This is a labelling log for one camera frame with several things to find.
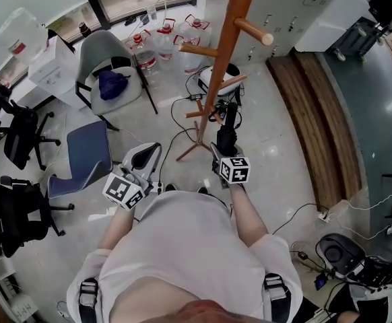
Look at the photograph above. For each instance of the grey wheeled cart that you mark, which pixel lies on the grey wheeled cart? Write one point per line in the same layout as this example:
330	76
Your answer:
354	39

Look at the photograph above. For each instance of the white desk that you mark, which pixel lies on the white desk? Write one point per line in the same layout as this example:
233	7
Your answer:
31	93

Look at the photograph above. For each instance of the person's left forearm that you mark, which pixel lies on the person's left forearm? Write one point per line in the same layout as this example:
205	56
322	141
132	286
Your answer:
118	227

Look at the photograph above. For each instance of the black electronics assembly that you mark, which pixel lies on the black electronics assembly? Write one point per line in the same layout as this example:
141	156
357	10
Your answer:
381	274

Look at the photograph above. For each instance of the black shoe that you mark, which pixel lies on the black shoe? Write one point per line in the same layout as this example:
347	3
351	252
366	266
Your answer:
202	190
171	187

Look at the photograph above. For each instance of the white low shelf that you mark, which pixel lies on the white low shelf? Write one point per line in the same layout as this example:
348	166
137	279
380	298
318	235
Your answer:
4	291

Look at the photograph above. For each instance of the black power adapter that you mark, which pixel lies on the black power adapter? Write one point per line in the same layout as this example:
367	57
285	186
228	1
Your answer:
196	97

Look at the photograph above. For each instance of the dark jar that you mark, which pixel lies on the dark jar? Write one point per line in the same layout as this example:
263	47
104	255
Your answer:
84	28

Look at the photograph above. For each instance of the white round appliance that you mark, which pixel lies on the white round appliance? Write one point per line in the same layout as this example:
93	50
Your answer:
231	79

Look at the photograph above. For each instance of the brown wooden coat rack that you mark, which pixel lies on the brown wooden coat rack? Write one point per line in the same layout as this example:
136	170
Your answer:
221	62

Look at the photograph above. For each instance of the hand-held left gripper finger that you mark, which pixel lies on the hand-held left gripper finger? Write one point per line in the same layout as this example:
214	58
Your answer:
130	156
150	163

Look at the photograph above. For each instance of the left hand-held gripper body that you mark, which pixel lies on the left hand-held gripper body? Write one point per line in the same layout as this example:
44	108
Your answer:
123	190

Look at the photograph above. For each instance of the dark blue cloth bag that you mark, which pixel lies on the dark blue cloth bag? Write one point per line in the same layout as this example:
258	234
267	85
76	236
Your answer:
112	84

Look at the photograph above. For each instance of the blue fabric chair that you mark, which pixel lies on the blue fabric chair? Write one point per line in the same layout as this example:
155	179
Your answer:
88	146

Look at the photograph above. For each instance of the person's right forearm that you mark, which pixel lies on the person's right forearm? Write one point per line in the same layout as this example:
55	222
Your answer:
248	217

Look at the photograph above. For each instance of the small blue screen device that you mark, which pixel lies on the small blue screen device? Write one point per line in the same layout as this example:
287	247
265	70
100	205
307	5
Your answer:
320	282

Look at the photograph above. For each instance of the grey metal lockers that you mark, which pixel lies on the grey metal lockers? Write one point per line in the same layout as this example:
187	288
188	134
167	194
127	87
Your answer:
277	8

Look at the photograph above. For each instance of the white cardboard box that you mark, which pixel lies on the white cardboard box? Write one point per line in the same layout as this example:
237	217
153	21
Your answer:
58	72

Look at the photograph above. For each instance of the white power strip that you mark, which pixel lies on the white power strip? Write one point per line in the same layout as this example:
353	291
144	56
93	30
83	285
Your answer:
324	216
157	187

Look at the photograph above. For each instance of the white cabinet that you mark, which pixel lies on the white cabinet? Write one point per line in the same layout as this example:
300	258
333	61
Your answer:
334	19

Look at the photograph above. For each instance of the grey shell chair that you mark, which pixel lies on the grey shell chair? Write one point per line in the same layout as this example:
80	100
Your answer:
98	49

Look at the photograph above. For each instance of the white shirt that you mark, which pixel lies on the white shirt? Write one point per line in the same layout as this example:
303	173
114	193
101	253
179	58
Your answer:
189	247

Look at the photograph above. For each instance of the black office chair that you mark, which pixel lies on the black office chair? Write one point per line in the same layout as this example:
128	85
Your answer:
21	136
14	214

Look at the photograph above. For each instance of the small black electronic box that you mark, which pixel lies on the small black electronic box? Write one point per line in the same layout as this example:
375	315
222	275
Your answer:
219	114

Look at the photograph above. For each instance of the small clear bottle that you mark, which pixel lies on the small clear bottle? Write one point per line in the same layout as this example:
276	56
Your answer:
152	15

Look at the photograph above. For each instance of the wooden curved step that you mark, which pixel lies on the wooden curved step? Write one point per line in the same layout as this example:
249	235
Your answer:
317	123

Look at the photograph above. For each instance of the large clear water jug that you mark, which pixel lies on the large clear water jug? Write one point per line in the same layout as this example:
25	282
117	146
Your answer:
22	32

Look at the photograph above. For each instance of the person's head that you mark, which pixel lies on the person's head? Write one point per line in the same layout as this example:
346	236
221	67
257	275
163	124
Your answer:
202	311

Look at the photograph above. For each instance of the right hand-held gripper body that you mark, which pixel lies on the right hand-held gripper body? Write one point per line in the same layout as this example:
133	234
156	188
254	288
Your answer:
234	170

